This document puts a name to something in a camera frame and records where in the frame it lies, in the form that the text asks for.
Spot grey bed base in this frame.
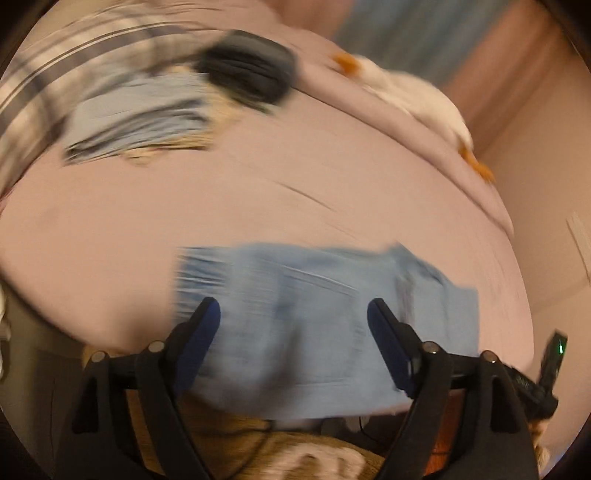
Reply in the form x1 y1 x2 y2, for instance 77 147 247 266
0 285 90 480

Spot black cord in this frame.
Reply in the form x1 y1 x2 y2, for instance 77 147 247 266
230 418 274 480

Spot folded pale blue pants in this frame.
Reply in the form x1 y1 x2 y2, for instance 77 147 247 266
62 73 215 164

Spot light blue denim pants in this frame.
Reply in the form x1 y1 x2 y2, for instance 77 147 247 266
173 242 481 422

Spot white goose plush toy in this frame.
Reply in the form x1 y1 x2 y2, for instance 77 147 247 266
331 52 496 184

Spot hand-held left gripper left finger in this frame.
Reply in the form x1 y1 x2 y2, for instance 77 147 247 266
55 296 221 480

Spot plaid pillow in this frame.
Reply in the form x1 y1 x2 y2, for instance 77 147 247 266
0 8 222 197

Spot pink quilt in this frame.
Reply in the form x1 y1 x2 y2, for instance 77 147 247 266
259 0 516 237

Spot yellow printed cloth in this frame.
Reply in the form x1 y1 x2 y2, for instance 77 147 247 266
124 64 242 168

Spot pink bed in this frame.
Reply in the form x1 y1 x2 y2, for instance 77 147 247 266
0 0 537 418

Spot folded dark grey pants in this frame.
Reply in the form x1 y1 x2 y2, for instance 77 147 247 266
195 30 300 112

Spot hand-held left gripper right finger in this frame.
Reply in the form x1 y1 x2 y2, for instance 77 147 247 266
367 298 541 480

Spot pink curtain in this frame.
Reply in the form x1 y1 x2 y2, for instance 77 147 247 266
441 7 585 155

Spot blue grey curtain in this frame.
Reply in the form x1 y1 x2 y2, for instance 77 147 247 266
331 0 511 85

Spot orange fleece cloth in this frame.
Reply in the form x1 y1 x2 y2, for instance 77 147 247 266
422 388 468 477

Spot brown fleece blanket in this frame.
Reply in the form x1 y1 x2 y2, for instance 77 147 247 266
82 345 389 480

